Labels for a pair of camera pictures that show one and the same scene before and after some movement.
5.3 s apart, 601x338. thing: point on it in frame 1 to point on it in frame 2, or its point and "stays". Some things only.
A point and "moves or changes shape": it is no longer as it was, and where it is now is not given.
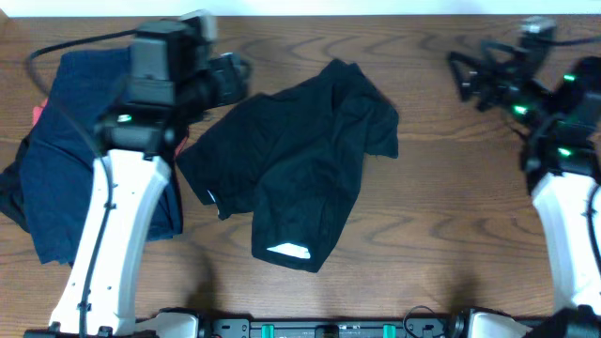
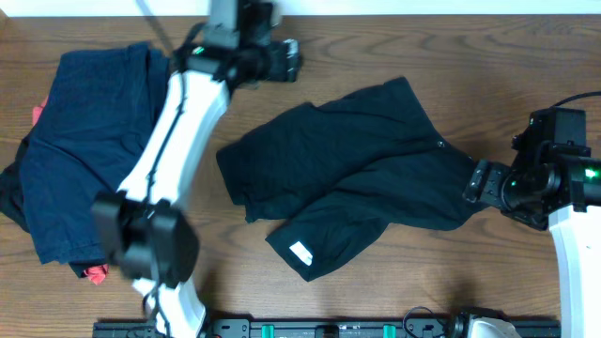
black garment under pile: [10, 197] stays
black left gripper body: [226, 85] to [275, 61]
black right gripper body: [518, 99] to [488, 176]
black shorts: [294, 156] moves or changes shape
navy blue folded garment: [57, 161] stays
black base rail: [411, 327] stays
